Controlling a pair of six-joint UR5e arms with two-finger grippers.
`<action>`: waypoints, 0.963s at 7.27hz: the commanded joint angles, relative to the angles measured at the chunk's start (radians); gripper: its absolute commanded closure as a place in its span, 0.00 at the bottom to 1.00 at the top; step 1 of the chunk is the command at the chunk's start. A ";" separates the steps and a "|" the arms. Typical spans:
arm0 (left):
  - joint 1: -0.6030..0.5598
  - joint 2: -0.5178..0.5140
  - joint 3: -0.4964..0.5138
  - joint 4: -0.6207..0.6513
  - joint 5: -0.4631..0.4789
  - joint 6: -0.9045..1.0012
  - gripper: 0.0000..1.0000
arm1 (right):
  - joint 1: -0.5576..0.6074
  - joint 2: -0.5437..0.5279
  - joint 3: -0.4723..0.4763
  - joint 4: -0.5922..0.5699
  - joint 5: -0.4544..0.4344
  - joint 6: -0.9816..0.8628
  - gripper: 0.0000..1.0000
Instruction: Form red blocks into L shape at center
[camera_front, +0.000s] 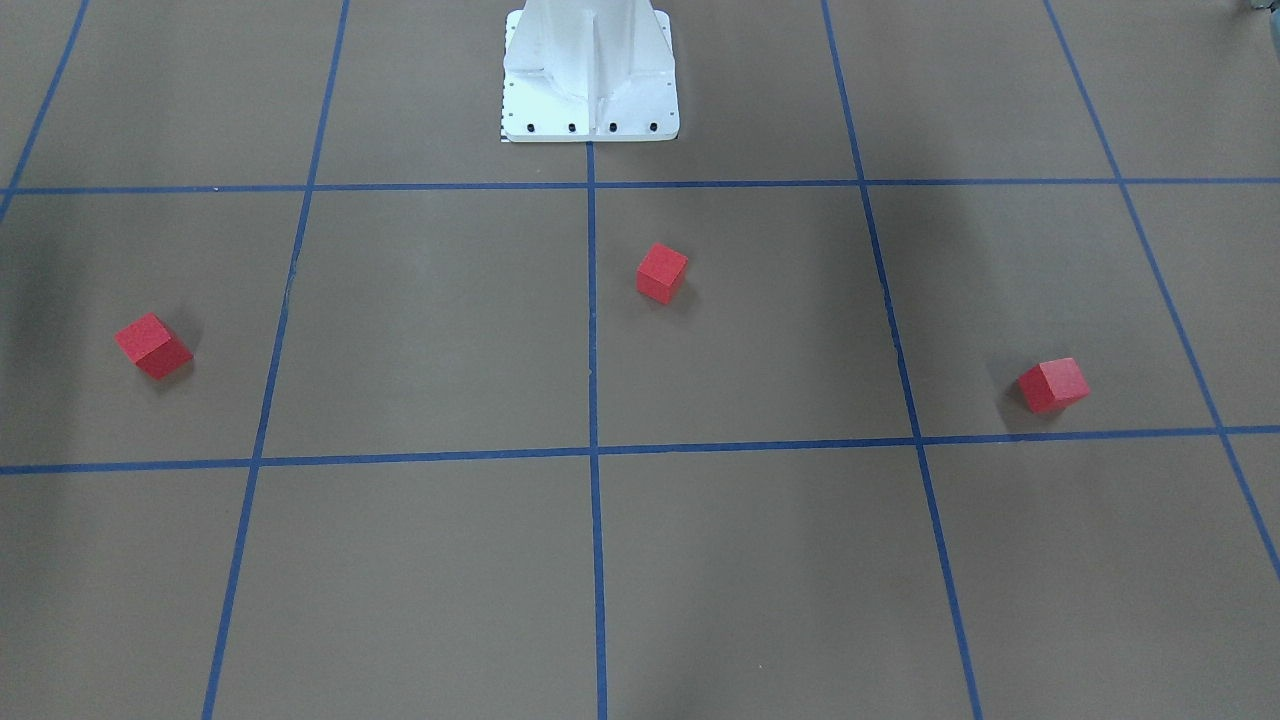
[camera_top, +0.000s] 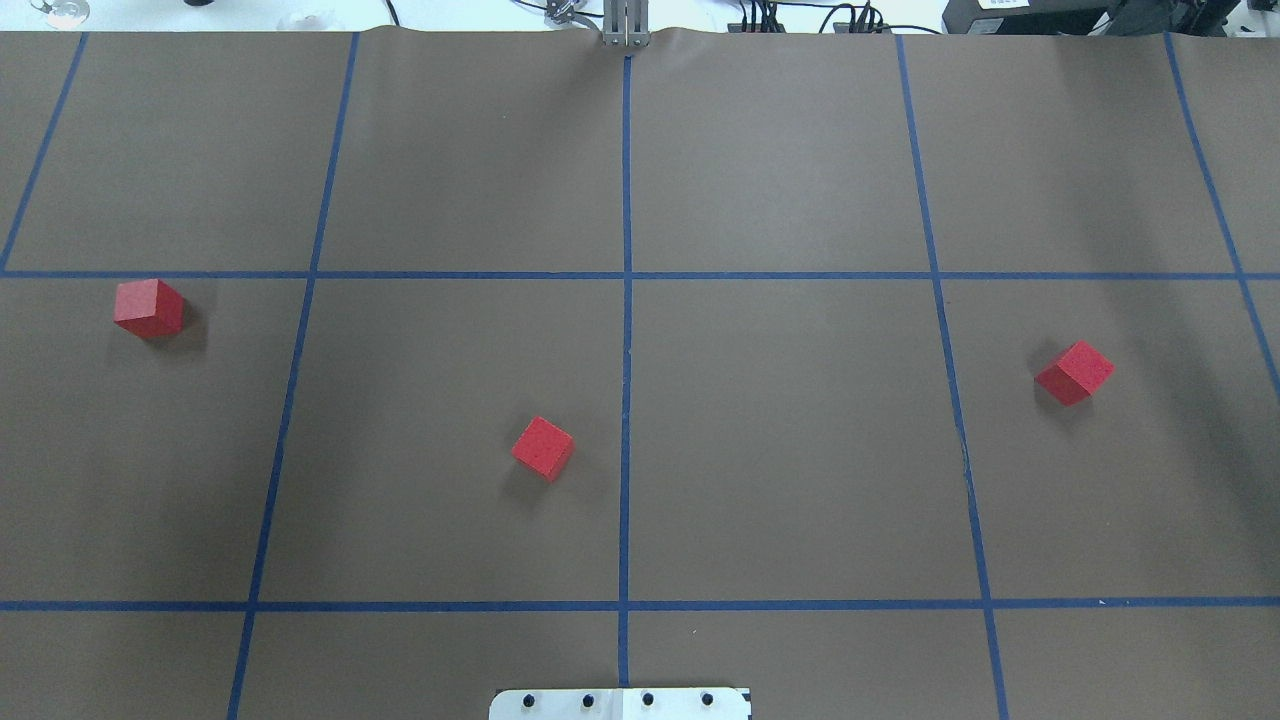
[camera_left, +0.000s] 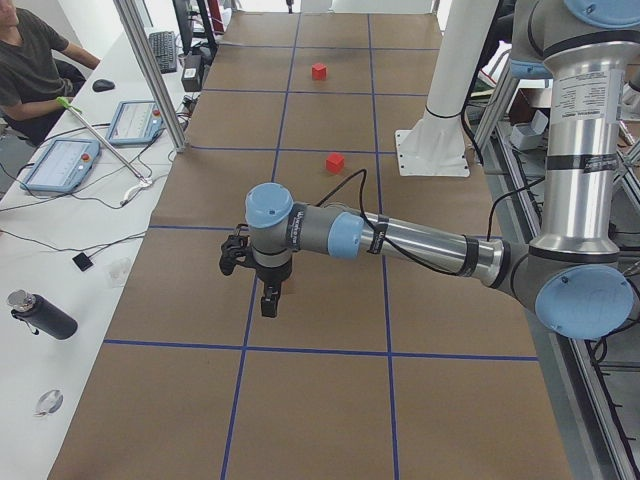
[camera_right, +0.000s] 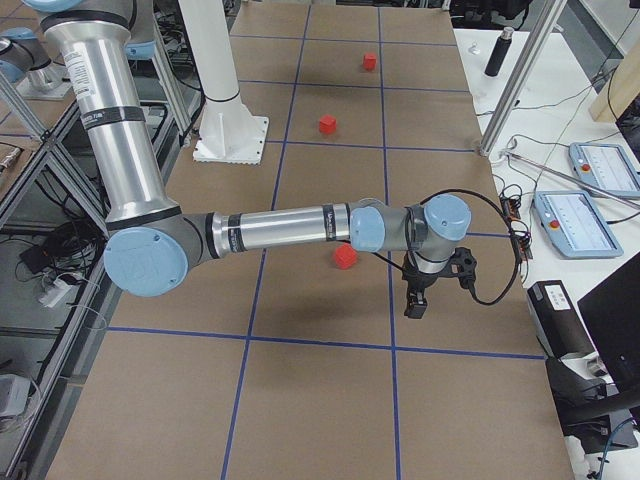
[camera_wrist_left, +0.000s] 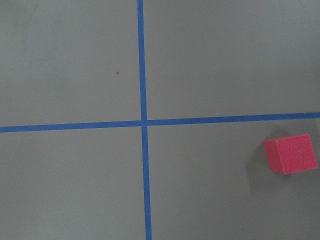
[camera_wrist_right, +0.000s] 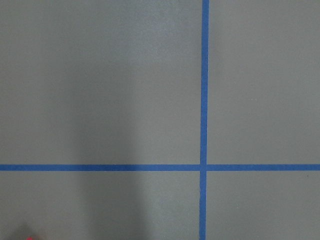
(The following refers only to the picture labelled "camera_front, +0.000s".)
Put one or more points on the red block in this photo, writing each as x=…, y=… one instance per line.
x=153, y=347
x=661, y=273
x=1052, y=386

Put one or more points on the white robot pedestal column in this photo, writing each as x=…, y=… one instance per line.
x=589, y=72

